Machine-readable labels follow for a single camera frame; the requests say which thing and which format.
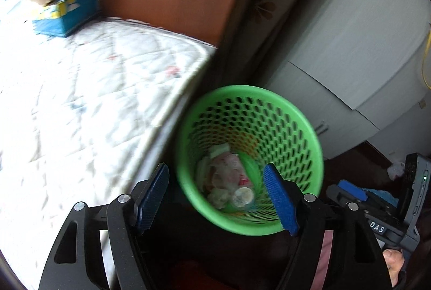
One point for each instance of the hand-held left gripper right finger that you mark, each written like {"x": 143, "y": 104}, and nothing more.
{"x": 281, "y": 199}

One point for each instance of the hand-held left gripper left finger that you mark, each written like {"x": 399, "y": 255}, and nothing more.
{"x": 153, "y": 202}

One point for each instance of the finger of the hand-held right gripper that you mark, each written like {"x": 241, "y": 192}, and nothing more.
{"x": 352, "y": 189}

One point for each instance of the pink snack wrapper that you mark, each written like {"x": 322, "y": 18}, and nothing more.
{"x": 230, "y": 170}

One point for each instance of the clear wrapper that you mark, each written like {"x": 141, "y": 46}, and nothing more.
{"x": 217, "y": 198}

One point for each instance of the green plastic waste basket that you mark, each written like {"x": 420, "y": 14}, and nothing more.
{"x": 289, "y": 128}

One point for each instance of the white and pink wrapper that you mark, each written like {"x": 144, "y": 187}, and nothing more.
{"x": 219, "y": 150}

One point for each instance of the person's right hand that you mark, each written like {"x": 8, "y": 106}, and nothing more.
{"x": 394, "y": 263}

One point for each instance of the blue cloth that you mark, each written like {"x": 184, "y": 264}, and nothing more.
{"x": 380, "y": 197}

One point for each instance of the white crumpled tissue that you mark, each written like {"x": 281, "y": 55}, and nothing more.
{"x": 395, "y": 170}

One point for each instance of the pink cloth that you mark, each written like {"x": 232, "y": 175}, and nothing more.
{"x": 321, "y": 263}

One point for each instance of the white quilted mattress pad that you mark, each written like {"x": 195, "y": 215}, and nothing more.
{"x": 84, "y": 101}

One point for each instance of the white cabinet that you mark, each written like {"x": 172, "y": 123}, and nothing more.
{"x": 353, "y": 24}

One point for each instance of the dark floral curtain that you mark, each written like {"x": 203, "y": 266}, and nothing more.
{"x": 266, "y": 7}

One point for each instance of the blue tissue box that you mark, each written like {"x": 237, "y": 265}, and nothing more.
{"x": 74, "y": 12}

